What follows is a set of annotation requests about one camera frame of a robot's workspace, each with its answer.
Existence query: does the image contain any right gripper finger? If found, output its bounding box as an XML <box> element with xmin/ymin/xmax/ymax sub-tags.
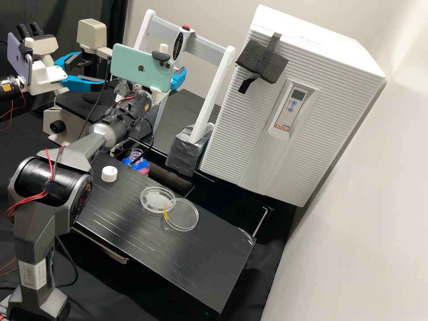
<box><xmin>169</xmin><ymin>66</ymin><xmax>186</xmax><ymax>91</ymax></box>

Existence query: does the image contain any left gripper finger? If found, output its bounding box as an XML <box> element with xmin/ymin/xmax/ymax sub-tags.
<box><xmin>61</xmin><ymin>74</ymin><xmax>109</xmax><ymax>93</ymax></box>
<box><xmin>54</xmin><ymin>51</ymin><xmax>85</xmax><ymax>73</ymax></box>

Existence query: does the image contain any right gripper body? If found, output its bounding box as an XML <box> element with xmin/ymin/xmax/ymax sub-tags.
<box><xmin>148</xmin><ymin>89</ymin><xmax>170</xmax><ymax>105</ymax></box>

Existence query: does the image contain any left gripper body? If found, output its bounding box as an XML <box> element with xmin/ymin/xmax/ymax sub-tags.
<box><xmin>26</xmin><ymin>59</ymin><xmax>70</xmax><ymax>96</ymax></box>

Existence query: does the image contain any white pipette stand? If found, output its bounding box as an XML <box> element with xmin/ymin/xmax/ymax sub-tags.
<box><xmin>133</xmin><ymin>9</ymin><xmax>236</xmax><ymax>143</ymax></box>

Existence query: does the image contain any cream microscope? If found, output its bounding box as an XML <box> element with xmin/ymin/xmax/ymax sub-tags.
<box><xmin>16</xmin><ymin>18</ymin><xmax>158</xmax><ymax>148</ymax></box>

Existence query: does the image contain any grey taped block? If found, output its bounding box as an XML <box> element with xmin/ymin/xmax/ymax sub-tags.
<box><xmin>165</xmin><ymin>125</ymin><xmax>212</xmax><ymax>177</ymax></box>
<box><xmin>115</xmin><ymin>81</ymin><xmax>132</xmax><ymax>98</ymax></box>

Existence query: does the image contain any blue bottle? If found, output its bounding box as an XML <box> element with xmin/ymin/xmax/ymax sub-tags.
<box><xmin>121</xmin><ymin>148</ymin><xmax>152</xmax><ymax>177</ymax></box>

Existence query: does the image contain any incubator door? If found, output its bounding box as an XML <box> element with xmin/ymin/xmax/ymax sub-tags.
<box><xmin>200</xmin><ymin>32</ymin><xmax>387</xmax><ymax>208</ymax></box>

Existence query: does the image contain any bottle cap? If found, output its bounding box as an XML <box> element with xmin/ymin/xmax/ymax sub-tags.
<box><xmin>101</xmin><ymin>165</ymin><xmax>119</xmax><ymax>183</ymax></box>

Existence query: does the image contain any petri dish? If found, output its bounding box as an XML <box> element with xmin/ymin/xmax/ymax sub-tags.
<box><xmin>139</xmin><ymin>185</ymin><xmax>175</xmax><ymax>215</ymax></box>

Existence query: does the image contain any petri dish lid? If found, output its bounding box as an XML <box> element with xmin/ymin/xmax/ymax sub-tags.
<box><xmin>163</xmin><ymin>198</ymin><xmax>200</xmax><ymax>232</ymax></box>

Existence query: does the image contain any white incubator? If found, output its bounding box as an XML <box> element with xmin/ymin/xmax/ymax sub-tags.
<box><xmin>248</xmin><ymin>4</ymin><xmax>386</xmax><ymax>79</ymax></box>

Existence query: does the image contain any black platform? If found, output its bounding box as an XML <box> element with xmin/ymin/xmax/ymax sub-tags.
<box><xmin>71</xmin><ymin>160</ymin><xmax>257</xmax><ymax>319</ymax></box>

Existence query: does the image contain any black tray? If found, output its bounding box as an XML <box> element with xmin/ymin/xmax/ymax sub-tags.
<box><xmin>187</xmin><ymin>173</ymin><xmax>273</xmax><ymax>245</ymax></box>

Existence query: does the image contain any black cable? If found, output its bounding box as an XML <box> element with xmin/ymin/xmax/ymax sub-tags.
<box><xmin>77</xmin><ymin>56</ymin><xmax>112</xmax><ymax>138</ymax></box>
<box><xmin>129</xmin><ymin>117</ymin><xmax>156</xmax><ymax>166</ymax></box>

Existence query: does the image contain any right wrist camera phone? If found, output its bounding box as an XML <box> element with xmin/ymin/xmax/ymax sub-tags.
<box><xmin>111</xmin><ymin>42</ymin><xmax>175</xmax><ymax>101</ymax></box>

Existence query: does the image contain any wrist camera phone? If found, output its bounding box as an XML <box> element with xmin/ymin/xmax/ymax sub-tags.
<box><xmin>111</xmin><ymin>42</ymin><xmax>175</xmax><ymax>101</ymax></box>
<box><xmin>7</xmin><ymin>32</ymin><xmax>35</xmax><ymax>85</ymax></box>

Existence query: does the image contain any left wrist camera phone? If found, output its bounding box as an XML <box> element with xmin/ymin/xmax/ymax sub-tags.
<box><xmin>7</xmin><ymin>32</ymin><xmax>35</xmax><ymax>85</ymax></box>

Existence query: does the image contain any red wire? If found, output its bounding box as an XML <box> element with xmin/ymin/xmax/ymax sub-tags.
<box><xmin>0</xmin><ymin>256</ymin><xmax>17</xmax><ymax>276</ymax></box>

